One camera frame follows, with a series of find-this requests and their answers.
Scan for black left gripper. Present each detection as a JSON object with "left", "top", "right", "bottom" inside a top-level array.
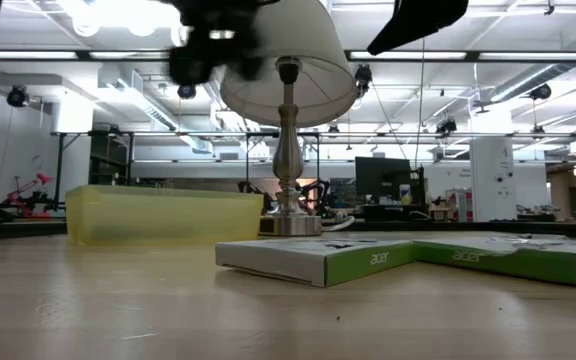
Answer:
[{"left": 166, "top": 0, "right": 274, "bottom": 87}]

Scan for white acer box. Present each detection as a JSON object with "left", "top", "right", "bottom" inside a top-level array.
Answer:
[{"left": 215, "top": 238, "right": 418, "bottom": 288}]

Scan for green acer box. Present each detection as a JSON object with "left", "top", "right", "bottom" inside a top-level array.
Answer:
[{"left": 411, "top": 233, "right": 576, "bottom": 287}]

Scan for yellow translucent plastic bin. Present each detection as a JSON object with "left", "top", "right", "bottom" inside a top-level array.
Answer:
[{"left": 65, "top": 184, "right": 265, "bottom": 246}]

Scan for silver table lamp white shade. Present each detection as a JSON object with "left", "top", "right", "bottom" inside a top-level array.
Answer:
[{"left": 219, "top": 0, "right": 359, "bottom": 238}]

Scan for black computer monitor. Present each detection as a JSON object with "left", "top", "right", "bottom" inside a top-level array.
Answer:
[{"left": 355, "top": 156, "right": 413, "bottom": 204}]

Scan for white pillar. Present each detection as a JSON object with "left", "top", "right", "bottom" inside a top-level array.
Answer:
[{"left": 469, "top": 137, "right": 518, "bottom": 223}]

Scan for red desk lamp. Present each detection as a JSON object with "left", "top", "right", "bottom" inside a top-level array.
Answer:
[{"left": 0, "top": 172, "right": 55, "bottom": 219}]

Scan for thin hanging cable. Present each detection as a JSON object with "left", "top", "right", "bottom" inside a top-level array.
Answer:
[{"left": 414, "top": 37, "right": 428, "bottom": 166}]

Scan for black metal rack frame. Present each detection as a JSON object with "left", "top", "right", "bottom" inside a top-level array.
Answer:
[{"left": 50, "top": 130, "right": 135, "bottom": 211}]

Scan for white lamp cord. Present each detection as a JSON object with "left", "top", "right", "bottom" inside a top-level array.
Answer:
[{"left": 321, "top": 215, "right": 358, "bottom": 233}]

